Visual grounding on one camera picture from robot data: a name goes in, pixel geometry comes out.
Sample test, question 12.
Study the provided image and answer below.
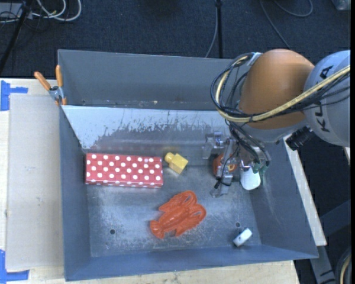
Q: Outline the black cylinder on white bracket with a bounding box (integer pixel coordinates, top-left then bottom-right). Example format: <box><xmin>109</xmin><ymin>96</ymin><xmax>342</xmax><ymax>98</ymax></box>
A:
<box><xmin>285</xmin><ymin>125</ymin><xmax>316</xmax><ymax>152</ymax></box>

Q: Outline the grey metal bin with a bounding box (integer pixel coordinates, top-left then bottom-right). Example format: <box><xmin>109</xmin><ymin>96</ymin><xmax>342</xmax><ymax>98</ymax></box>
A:
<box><xmin>57</xmin><ymin>49</ymin><xmax>320</xmax><ymax>282</ymax></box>

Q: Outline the yellow toy block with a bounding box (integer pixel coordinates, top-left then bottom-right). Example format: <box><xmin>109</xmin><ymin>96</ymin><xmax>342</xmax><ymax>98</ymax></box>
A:
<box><xmin>164</xmin><ymin>151</ymin><xmax>189</xmax><ymax>175</ymax></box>

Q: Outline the small white cylinder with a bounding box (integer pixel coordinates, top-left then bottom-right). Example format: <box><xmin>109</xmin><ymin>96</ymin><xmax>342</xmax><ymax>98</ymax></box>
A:
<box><xmin>233</xmin><ymin>227</ymin><xmax>253</xmax><ymax>247</ymax></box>

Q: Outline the red box with white dots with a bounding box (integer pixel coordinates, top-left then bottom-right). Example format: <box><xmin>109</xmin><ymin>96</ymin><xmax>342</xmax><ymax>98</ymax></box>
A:
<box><xmin>85</xmin><ymin>152</ymin><xmax>164</xmax><ymax>189</ymax></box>

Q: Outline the white cup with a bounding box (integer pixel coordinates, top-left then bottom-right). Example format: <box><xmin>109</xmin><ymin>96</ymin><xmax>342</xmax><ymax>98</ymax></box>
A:
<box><xmin>240</xmin><ymin>168</ymin><xmax>262</xmax><ymax>191</ymax></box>

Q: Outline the orange round toy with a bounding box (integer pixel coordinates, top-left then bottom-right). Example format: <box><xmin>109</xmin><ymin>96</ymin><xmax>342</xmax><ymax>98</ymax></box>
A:
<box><xmin>212</xmin><ymin>153</ymin><xmax>238</xmax><ymax>175</ymax></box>

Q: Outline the orange toy lobster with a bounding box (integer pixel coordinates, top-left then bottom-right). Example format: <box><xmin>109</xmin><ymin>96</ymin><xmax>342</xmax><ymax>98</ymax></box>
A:
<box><xmin>149</xmin><ymin>190</ymin><xmax>208</xmax><ymax>240</ymax></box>

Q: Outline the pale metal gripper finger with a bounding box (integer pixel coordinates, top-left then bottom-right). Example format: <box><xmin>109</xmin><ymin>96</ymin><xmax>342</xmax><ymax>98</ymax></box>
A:
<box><xmin>209</xmin><ymin>175</ymin><xmax>234</xmax><ymax>198</ymax></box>
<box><xmin>202</xmin><ymin>132</ymin><xmax>226</xmax><ymax>160</ymax></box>

